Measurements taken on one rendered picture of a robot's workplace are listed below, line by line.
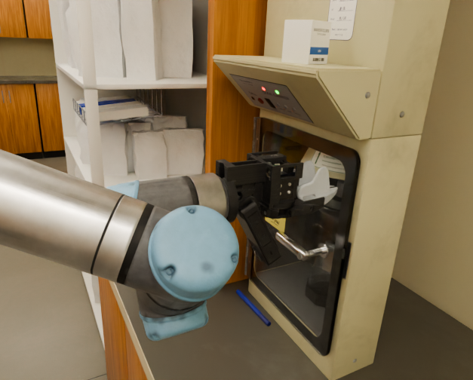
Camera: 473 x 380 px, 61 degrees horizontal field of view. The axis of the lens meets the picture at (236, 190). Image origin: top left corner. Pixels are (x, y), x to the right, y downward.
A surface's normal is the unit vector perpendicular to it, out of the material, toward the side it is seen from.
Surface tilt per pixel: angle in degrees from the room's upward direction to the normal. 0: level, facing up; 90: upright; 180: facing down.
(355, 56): 90
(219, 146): 90
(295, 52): 90
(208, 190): 44
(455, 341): 0
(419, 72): 90
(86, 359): 0
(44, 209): 58
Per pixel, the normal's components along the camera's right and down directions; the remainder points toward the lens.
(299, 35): -0.71, 0.22
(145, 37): -0.12, 0.43
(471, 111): -0.88, 0.13
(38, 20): 0.47, 0.33
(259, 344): 0.04, -0.93
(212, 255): 0.29, -0.39
